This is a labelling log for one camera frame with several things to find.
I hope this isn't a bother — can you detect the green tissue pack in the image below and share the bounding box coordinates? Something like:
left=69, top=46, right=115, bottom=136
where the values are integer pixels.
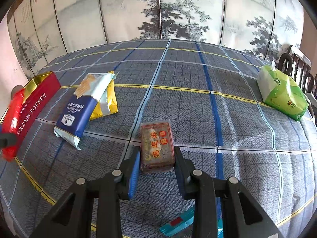
left=256, top=60, right=310, bottom=122

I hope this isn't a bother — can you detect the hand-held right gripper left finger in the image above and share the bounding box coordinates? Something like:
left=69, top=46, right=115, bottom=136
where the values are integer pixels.
left=30, top=146, right=141, bottom=238

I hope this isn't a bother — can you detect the red snack packet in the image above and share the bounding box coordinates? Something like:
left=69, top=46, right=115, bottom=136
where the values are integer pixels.
left=0, top=88, right=26, bottom=161

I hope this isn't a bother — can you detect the red tin box gold inside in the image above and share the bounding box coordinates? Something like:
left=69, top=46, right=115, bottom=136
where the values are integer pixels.
left=0, top=71, right=61, bottom=154

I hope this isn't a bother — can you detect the plain yellow snack packet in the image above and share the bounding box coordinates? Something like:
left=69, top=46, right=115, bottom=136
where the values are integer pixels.
left=89, top=78, right=118, bottom=121

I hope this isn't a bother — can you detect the dark wooden chair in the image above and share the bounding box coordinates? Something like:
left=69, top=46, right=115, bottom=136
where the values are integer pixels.
left=301, top=73, right=317, bottom=119
left=277, top=45, right=312, bottom=85

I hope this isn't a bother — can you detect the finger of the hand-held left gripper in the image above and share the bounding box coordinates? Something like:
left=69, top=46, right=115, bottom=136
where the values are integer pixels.
left=0, top=132, right=16, bottom=149

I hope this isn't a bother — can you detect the small light blue snack packet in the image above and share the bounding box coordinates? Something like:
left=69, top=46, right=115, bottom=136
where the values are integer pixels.
left=160, top=207, right=223, bottom=237

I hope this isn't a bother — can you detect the blue grey plaid tablecloth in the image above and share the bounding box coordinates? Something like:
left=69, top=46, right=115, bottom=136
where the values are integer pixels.
left=0, top=38, right=317, bottom=238

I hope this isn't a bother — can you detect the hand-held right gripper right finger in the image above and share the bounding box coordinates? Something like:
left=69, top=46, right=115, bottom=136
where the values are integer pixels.
left=173, top=146, right=285, bottom=238

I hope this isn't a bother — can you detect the brown sesame cake box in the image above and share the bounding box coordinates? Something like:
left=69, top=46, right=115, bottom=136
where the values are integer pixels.
left=139, top=119, right=176, bottom=173

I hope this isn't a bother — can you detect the round grey disc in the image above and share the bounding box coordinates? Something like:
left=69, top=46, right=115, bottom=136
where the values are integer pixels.
left=11, top=85, right=24, bottom=97

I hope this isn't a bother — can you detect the painted folding screen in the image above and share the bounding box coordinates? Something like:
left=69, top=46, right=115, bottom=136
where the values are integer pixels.
left=6, top=0, right=305, bottom=80

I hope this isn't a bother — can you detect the white and blue cracker packet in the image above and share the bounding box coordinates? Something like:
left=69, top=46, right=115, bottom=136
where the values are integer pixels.
left=54, top=72, right=117, bottom=150

